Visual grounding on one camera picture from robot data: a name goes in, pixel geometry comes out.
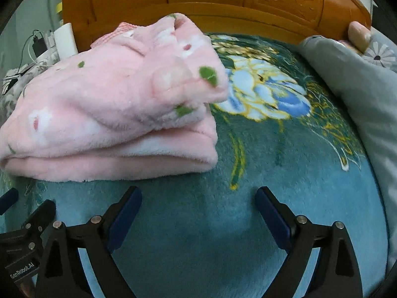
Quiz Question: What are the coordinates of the black charger with cables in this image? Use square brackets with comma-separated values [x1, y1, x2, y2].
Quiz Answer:
[1, 29, 52, 96]

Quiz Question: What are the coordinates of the teal floral bed blanket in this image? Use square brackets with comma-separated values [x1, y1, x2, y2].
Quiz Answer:
[0, 32, 392, 298]

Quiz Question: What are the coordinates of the pink floral pillow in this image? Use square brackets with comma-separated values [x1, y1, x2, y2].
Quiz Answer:
[340, 22, 371, 55]

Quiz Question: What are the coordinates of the pink fleece peach-print garment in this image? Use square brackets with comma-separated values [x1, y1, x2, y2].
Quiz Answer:
[1, 13, 228, 182]

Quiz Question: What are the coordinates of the pink white zigzag cloth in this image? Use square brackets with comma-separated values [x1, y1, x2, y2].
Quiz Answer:
[90, 22, 137, 48]

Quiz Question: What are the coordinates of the orange wooden headboard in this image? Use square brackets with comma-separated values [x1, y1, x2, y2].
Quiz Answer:
[62, 0, 371, 51]

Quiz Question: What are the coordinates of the white box on nightstand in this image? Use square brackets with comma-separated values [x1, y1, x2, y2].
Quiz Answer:
[54, 23, 78, 60]

